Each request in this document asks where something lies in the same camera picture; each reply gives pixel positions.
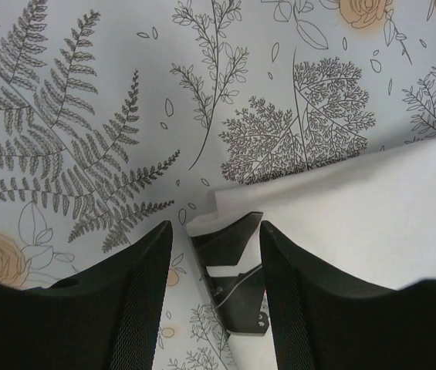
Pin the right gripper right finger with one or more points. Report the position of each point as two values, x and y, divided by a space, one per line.
325 318

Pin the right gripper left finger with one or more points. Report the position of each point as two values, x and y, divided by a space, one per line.
105 317

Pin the floral patterned table mat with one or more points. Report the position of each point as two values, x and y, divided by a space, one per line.
116 116

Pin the white t shirt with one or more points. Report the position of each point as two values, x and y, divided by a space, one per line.
373 216

